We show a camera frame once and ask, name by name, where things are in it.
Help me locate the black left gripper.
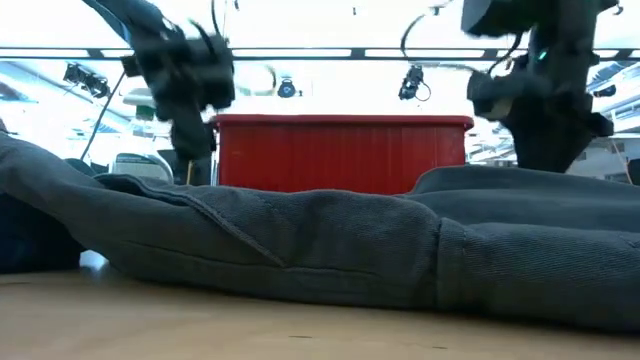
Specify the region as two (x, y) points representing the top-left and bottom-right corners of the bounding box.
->
(119, 22), (236, 187)

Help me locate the long black cable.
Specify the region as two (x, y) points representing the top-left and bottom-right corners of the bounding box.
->
(79, 69), (127, 162)

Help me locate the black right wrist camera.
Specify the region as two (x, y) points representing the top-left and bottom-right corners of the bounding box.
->
(466, 71), (519, 122)

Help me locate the black ceiling track light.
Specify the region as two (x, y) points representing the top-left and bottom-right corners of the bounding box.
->
(62, 62), (112, 100)

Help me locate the dark grey sweatshirt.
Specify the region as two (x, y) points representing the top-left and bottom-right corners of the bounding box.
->
(0, 130), (640, 335)

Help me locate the red plastic laundry basket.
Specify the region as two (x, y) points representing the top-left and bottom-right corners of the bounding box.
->
(212, 113), (475, 196)

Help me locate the round black ceiling device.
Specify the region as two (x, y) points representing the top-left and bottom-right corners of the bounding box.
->
(276, 78), (298, 100)

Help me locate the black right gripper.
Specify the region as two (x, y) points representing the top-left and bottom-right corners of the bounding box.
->
(499, 67), (615, 175)

